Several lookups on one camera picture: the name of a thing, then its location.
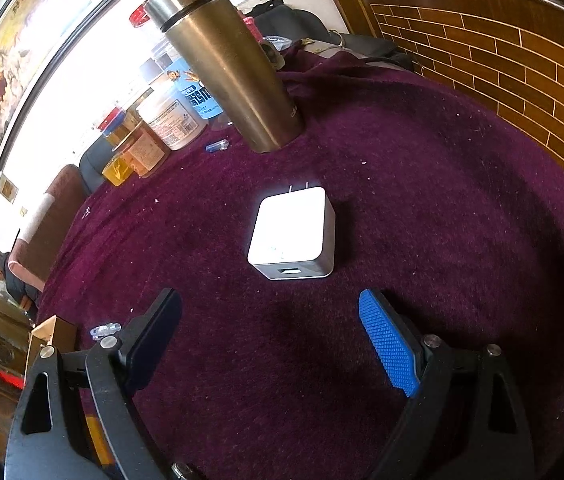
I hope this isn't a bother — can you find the clear plastic pen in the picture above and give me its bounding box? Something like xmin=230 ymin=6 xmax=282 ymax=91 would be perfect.
xmin=90 ymin=322 xmax=122 ymax=341

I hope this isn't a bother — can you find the small white charger cube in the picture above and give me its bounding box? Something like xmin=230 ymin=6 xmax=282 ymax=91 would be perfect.
xmin=247 ymin=186 xmax=336 ymax=281

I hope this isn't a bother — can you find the brown armchair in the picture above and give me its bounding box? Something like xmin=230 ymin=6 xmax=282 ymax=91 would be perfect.
xmin=7 ymin=165 xmax=86 ymax=292

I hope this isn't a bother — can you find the maroon table cloth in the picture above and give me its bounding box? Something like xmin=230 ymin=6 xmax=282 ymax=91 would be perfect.
xmin=40 ymin=49 xmax=564 ymax=479

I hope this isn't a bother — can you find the brown glass jar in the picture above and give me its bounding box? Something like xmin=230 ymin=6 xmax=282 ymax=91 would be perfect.
xmin=98 ymin=106 xmax=170 ymax=178

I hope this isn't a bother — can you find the small blue clip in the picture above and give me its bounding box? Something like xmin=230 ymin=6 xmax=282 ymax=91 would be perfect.
xmin=205 ymin=139 xmax=230 ymax=153

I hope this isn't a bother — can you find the white plastic jar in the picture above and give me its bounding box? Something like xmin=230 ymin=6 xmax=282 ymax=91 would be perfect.
xmin=137 ymin=86 xmax=208 ymax=151

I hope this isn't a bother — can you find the wooden sideboard cabinet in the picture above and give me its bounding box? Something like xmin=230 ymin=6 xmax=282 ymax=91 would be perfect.
xmin=334 ymin=0 xmax=564 ymax=169

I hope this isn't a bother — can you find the blue labelled canister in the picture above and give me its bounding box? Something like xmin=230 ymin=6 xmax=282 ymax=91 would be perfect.
xmin=152 ymin=39 xmax=232 ymax=130

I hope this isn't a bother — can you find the framed horse painting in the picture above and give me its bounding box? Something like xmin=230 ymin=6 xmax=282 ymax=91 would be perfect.
xmin=0 ymin=0 xmax=118 ymax=172

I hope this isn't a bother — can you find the bronze thermos flask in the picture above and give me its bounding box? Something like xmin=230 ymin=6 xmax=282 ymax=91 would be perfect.
xmin=145 ymin=0 xmax=303 ymax=153

